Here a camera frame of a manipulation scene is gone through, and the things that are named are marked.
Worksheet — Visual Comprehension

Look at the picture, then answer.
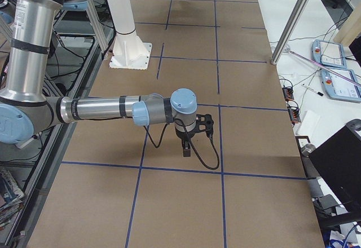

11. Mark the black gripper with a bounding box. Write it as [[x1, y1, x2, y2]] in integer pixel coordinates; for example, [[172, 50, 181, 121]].
[[175, 128, 195, 157]]

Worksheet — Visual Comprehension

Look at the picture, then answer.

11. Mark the orange circuit board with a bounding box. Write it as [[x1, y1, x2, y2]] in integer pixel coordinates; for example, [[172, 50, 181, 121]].
[[282, 86, 294, 101], [287, 105, 301, 125]]

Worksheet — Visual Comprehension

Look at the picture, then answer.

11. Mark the metal cup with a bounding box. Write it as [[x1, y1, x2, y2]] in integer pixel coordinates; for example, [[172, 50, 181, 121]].
[[301, 143, 316, 157]]

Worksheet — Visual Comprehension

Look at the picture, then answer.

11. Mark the reacher grabber stick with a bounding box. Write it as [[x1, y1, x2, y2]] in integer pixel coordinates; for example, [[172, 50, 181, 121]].
[[285, 49, 361, 88]]

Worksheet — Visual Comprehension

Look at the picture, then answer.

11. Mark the black marker pen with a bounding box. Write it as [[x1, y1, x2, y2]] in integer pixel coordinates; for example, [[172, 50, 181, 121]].
[[302, 84, 324, 96]]

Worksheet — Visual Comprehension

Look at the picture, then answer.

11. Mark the black computer case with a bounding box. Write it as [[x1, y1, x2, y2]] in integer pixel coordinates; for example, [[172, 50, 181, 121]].
[[309, 119, 360, 211]]

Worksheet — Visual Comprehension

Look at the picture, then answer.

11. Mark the lower teach pendant tablet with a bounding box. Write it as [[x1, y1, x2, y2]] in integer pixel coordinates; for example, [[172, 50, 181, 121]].
[[320, 69, 360, 103]]

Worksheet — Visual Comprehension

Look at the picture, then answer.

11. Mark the teach pendant tablet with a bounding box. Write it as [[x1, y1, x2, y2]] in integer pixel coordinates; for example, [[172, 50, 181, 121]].
[[311, 39, 347, 68], [320, 69, 360, 103]]

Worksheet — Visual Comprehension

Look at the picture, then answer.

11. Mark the upper teach pendant tablet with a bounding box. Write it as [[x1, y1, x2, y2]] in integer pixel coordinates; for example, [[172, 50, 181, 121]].
[[311, 39, 347, 68]]

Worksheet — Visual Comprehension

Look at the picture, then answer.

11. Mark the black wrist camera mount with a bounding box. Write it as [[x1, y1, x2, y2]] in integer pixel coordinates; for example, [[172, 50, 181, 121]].
[[195, 114, 214, 138]]

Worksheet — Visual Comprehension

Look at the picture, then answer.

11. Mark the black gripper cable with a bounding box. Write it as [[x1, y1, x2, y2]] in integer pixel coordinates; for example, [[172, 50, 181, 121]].
[[143, 118, 221, 171]]

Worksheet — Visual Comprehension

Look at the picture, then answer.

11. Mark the white camera mast with base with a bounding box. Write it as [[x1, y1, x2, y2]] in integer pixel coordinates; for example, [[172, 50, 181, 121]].
[[107, 0, 152, 70]]

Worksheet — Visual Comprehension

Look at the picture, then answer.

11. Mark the aluminium frame post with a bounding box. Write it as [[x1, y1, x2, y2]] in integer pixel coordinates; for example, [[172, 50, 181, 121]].
[[270, 0, 309, 65]]

